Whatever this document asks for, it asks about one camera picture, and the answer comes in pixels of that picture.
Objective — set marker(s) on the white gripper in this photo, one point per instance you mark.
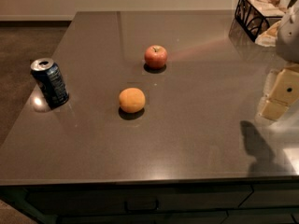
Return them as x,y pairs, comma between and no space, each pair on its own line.
289,37

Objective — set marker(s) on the red apple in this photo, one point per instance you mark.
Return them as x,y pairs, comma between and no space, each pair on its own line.
155,56

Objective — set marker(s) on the orange fruit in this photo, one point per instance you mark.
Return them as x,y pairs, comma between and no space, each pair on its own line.
132,100

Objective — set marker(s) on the blue soda can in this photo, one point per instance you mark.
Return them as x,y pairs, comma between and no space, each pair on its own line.
49,79

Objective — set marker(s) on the black wire napkin holder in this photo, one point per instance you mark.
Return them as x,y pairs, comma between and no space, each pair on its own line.
256,16

